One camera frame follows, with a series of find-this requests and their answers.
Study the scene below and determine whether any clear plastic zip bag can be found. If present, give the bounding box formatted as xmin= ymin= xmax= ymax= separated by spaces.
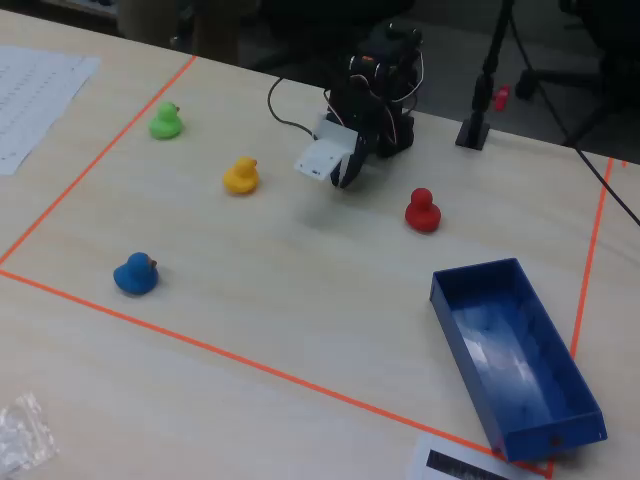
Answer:
xmin=0 ymin=391 xmax=60 ymax=477

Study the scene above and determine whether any long orange tape strip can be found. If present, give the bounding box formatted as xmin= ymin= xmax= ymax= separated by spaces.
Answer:
xmin=0 ymin=268 xmax=555 ymax=479

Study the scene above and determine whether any red rubber duck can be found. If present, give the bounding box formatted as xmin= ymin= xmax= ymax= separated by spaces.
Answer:
xmin=404 ymin=187 xmax=443 ymax=234

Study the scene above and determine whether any black camera stand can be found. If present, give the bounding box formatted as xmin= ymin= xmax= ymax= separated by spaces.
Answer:
xmin=454 ymin=0 xmax=517 ymax=152

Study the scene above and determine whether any white printed paper sheet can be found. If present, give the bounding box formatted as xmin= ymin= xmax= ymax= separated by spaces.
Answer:
xmin=0 ymin=45 xmax=102 ymax=177

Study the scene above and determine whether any blue plastic box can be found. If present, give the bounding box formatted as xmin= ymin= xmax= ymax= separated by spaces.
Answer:
xmin=429 ymin=257 xmax=609 ymax=464

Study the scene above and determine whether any white label paper black bar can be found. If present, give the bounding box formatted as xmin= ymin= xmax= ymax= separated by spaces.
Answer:
xmin=405 ymin=433 xmax=547 ymax=480

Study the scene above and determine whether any black table cable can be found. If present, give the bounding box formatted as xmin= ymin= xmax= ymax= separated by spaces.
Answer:
xmin=573 ymin=145 xmax=640 ymax=226

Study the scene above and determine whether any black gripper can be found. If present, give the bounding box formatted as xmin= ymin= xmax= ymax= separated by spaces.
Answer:
xmin=330 ymin=87 xmax=389 ymax=189

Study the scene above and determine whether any green toy apple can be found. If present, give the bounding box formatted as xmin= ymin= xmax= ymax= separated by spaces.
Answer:
xmin=147 ymin=101 xmax=184 ymax=141

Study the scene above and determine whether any black office chair base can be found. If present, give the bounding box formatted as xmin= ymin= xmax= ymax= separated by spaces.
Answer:
xmin=514 ymin=0 xmax=640 ymax=104

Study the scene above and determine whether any yellow rubber duck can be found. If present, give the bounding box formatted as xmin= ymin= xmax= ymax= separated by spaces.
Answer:
xmin=222 ymin=156 xmax=261 ymax=196

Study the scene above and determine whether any blue rubber duck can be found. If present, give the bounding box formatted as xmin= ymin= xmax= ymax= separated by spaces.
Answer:
xmin=112 ymin=251 xmax=161 ymax=297

